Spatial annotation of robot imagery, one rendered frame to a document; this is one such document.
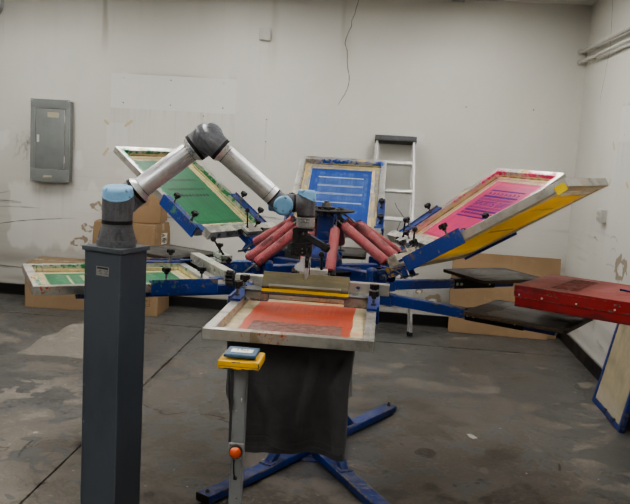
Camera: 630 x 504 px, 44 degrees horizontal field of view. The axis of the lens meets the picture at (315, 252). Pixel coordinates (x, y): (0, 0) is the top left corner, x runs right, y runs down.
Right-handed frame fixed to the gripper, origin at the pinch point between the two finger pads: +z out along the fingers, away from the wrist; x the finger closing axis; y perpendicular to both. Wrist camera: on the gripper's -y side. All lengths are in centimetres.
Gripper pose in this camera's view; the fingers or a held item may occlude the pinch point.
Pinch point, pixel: (307, 276)
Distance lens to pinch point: 319.0
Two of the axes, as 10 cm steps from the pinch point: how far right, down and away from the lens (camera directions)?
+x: -0.9, 1.3, -9.9
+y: -9.9, -0.7, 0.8
